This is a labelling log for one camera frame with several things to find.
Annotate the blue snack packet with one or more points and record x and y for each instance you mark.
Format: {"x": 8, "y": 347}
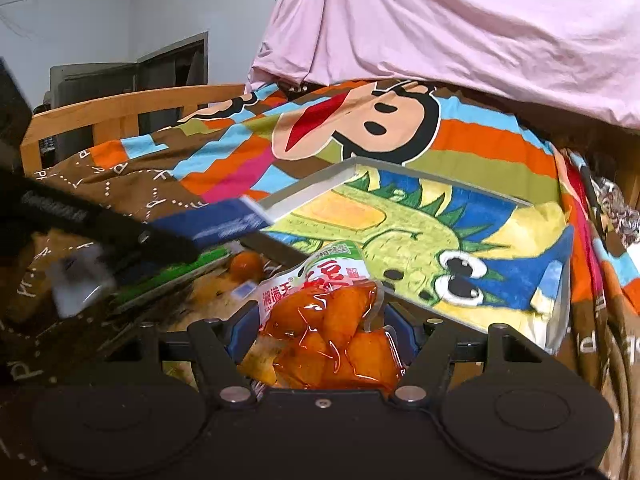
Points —
{"x": 220, "y": 225}

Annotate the long green snack packet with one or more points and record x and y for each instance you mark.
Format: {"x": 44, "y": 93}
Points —
{"x": 190, "y": 271}

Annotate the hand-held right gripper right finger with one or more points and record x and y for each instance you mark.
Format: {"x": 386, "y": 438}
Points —
{"x": 402, "y": 332}

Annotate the tangerine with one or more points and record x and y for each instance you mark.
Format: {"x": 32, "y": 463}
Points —
{"x": 247, "y": 265}

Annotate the wooden bed frame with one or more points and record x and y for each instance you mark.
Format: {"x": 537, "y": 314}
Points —
{"x": 75, "y": 110}

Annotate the printed monkey blanket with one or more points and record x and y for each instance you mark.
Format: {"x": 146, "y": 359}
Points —
{"x": 475, "y": 140}

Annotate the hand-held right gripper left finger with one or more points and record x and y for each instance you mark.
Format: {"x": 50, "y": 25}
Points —
{"x": 244, "y": 332}

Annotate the metal tray with cartoon print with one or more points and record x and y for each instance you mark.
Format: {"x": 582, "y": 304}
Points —
{"x": 400, "y": 220}

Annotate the pink bed sheet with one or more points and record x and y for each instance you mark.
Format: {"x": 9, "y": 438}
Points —
{"x": 450, "y": 25}

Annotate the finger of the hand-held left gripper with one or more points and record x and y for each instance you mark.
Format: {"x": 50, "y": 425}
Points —
{"x": 160, "y": 244}

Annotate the orange snack packet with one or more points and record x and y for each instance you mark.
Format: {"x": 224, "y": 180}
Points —
{"x": 325, "y": 320}

